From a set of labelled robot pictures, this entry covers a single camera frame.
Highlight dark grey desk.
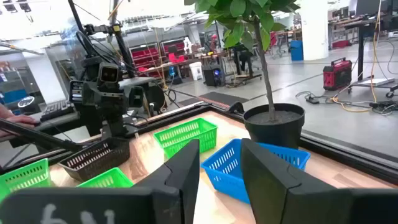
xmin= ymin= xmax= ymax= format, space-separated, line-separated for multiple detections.
xmin=0 ymin=110 xmax=83 ymax=147

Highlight white bucket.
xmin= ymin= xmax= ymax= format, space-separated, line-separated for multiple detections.
xmin=188 ymin=61 xmax=204 ymax=82

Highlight person's hand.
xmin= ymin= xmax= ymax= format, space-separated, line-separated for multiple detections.
xmin=0 ymin=104 xmax=40 ymax=138

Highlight black table clamp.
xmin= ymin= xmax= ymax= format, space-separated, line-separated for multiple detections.
xmin=228 ymin=101 xmax=246 ymax=114

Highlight white building pillar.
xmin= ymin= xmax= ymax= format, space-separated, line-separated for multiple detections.
xmin=300 ymin=0 xmax=330 ymax=62

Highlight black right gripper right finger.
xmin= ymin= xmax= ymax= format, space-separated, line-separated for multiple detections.
xmin=241 ymin=138 xmax=398 ymax=224

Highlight green slotted plastic basket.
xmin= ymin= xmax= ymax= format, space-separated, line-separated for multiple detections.
xmin=0 ymin=157 xmax=52 ymax=203
xmin=76 ymin=167 xmax=135 ymax=189
xmin=153 ymin=117 xmax=218 ymax=159

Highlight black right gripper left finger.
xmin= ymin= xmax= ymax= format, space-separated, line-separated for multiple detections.
xmin=0 ymin=139 xmax=201 ymax=224

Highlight black metal table frame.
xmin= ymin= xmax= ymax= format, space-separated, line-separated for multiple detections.
xmin=0 ymin=102 xmax=398 ymax=184

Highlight black round device white ring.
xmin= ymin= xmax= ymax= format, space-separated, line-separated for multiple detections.
xmin=17 ymin=95 xmax=35 ymax=109

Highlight red and black generator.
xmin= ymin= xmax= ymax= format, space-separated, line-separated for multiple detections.
xmin=322 ymin=57 xmax=353 ymax=91

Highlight black standing desk on wheels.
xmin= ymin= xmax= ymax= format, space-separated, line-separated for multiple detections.
xmin=341 ymin=18 xmax=398 ymax=99

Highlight green plant in black pot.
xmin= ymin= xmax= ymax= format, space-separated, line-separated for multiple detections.
xmin=183 ymin=0 xmax=307 ymax=150

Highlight yellow cable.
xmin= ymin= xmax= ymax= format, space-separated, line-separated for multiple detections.
xmin=332 ymin=0 xmax=383 ymax=113

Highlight blue slotted plastic basket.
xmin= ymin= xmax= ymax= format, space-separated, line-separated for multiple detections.
xmin=200 ymin=138 xmax=311 ymax=205

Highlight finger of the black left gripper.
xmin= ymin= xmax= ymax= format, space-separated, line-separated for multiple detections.
xmin=128 ymin=86 xmax=145 ymax=109
xmin=68 ymin=80 xmax=84 ymax=104

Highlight blue trash bin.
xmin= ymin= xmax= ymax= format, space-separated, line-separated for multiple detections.
xmin=289 ymin=39 xmax=304 ymax=62

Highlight black floor mat striped edges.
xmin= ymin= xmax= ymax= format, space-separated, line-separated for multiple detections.
xmin=177 ymin=91 xmax=249 ymax=110

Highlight black keyboard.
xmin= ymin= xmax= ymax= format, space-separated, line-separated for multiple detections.
xmin=39 ymin=99 xmax=75 ymax=123

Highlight black computer tower blue lights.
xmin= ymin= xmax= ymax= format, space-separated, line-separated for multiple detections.
xmin=201 ymin=63 xmax=226 ymax=87

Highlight red storage bin rack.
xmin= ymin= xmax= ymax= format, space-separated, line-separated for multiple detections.
xmin=129 ymin=39 xmax=187 ymax=75

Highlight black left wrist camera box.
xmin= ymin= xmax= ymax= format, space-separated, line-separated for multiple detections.
xmin=98 ymin=63 xmax=123 ymax=87

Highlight black slotted plastic basket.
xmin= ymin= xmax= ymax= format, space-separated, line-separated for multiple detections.
xmin=57 ymin=136 xmax=131 ymax=183

